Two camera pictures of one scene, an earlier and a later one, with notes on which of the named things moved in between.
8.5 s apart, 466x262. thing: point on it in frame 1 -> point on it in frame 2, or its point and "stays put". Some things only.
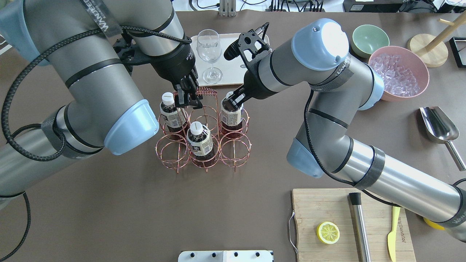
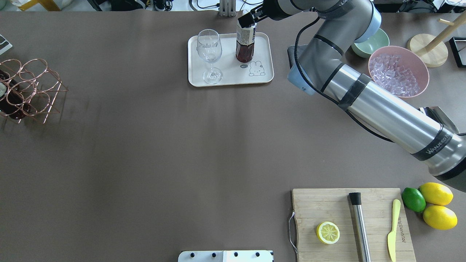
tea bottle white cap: [200, 143] -> [13, 102]
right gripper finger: [232, 103] -> [246, 20]
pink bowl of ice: [405, 76] stays put
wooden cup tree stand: [430, 50] stays put
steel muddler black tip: [361, 234] stays put
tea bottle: [232, 122] -> [245, 37]
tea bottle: [173, 117] -> [4, 77]
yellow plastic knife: [391, 236] stays put
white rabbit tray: [233, 71] stays put
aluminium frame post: [227, 8] stays put
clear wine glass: [209, 48] stays put
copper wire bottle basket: [196, 130] -> [32, 89]
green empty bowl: [366, 38] stays put
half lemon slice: [328, 232] stays put
